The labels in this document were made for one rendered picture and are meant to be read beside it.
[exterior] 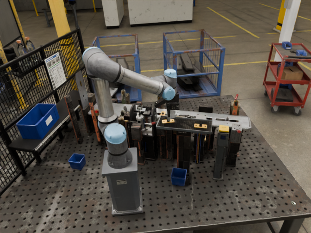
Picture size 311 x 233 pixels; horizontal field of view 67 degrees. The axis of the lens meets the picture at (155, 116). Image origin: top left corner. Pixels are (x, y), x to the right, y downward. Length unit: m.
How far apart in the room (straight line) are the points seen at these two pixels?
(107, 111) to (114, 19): 8.39
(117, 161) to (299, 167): 2.39
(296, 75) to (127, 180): 3.04
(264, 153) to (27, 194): 1.90
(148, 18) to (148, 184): 8.32
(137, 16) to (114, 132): 8.50
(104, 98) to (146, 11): 8.42
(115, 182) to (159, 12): 8.61
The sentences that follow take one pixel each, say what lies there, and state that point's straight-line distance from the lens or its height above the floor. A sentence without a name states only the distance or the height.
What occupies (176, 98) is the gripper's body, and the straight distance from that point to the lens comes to 1.54.
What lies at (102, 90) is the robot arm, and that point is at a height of 1.53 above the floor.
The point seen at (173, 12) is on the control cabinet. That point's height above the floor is 0.41.
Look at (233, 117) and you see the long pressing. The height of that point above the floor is 1.00.
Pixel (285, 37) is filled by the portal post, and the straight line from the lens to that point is 5.64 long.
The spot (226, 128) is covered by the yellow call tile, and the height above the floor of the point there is 1.16.
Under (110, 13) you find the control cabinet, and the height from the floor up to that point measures 0.53.
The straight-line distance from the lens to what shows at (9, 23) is 5.00.
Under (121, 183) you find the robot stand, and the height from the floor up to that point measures 0.99.
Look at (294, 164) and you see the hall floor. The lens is 3.30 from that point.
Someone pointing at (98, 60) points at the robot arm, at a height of 1.73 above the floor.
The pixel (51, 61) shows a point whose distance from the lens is 2.34.
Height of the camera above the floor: 2.10
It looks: 33 degrees down
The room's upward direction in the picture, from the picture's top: 3 degrees counter-clockwise
